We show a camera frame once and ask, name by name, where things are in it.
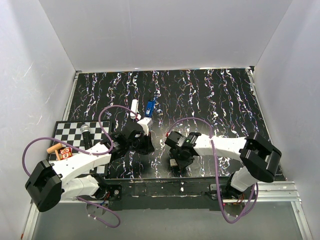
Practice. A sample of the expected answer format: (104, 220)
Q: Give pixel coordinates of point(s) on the wooden toy hammer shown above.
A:
(54, 149)

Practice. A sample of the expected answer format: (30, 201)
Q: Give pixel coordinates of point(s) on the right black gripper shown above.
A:
(181, 163)

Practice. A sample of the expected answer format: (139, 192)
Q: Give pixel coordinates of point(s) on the red owl toy block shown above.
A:
(65, 153)

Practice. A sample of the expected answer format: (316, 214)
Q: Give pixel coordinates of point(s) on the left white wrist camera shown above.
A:
(146, 124)

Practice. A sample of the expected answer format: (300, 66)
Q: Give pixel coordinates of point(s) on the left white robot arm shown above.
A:
(51, 182)

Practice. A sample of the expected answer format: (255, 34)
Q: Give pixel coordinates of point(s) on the white plastic stick tool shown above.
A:
(134, 109)

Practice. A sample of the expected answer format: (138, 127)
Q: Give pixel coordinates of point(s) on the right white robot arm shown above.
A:
(260, 158)

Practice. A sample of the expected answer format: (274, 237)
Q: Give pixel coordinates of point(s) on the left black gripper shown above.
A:
(148, 147)

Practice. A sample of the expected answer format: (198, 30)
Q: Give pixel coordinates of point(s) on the white staple box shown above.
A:
(173, 163)

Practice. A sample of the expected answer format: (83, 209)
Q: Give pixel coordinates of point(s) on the black white checkerboard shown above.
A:
(70, 132)

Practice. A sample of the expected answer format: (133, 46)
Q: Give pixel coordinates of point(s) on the blue black stapler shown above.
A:
(149, 109)

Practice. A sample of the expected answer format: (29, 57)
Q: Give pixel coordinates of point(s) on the silver metal knob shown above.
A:
(86, 135)

